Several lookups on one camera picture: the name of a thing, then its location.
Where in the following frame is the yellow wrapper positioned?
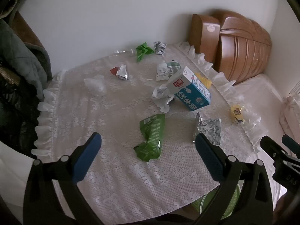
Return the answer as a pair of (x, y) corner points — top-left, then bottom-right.
(230, 104), (246, 124)

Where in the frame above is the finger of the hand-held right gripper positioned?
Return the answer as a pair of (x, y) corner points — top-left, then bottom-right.
(281, 134), (300, 157)
(260, 135), (292, 161)

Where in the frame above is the red silver wrapper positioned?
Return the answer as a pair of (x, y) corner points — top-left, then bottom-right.
(110, 64), (130, 81)

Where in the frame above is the small crumpled silver wrapper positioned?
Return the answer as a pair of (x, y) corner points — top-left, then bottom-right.
(153, 41), (167, 55)

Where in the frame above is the brown wooden furniture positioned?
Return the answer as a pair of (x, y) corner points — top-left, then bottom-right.
(12, 10), (51, 59)

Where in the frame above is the crumpled white paper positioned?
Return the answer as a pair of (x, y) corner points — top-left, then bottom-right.
(151, 84), (176, 113)

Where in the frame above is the bed with white sheet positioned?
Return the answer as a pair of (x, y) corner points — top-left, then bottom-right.
(231, 73), (300, 197)

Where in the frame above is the black lace cloth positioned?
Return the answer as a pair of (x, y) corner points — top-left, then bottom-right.
(0, 75), (45, 155)

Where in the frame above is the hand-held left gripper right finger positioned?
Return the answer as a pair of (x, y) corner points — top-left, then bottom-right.
(194, 132), (273, 225)

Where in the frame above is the yellow packet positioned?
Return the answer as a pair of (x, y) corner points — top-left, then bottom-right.
(194, 72), (212, 88)

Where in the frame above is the grey quilted coat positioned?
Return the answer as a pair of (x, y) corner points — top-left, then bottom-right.
(0, 20), (53, 99)

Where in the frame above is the silver foil wrapper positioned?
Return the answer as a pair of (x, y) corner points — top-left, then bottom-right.
(193, 111), (222, 145)

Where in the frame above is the green snack wrapper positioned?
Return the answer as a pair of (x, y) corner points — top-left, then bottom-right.
(133, 114), (166, 163)

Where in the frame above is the crumpled green paper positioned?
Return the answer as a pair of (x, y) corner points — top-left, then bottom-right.
(135, 42), (155, 62)

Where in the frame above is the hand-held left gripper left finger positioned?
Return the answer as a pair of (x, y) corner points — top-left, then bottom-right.
(22, 132), (104, 225)

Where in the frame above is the green plastic basket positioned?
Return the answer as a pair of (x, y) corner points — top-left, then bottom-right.
(191, 183), (241, 219)

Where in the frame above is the blue white milk carton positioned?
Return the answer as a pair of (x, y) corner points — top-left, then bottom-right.
(166, 66), (212, 111)

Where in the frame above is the white pillow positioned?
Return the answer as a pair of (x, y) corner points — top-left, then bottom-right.
(279, 91), (300, 143)

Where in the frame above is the wooden headboard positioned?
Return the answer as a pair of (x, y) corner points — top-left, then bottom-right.
(189, 9), (272, 85)

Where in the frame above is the crumpled clear plastic bag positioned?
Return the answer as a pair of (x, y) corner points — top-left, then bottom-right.
(84, 74), (107, 96)

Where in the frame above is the white green packet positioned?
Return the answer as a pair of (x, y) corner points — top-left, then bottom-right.
(155, 60), (182, 82)

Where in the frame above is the dark hanging cloth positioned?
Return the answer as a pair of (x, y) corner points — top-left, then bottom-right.
(0, 0), (45, 19)

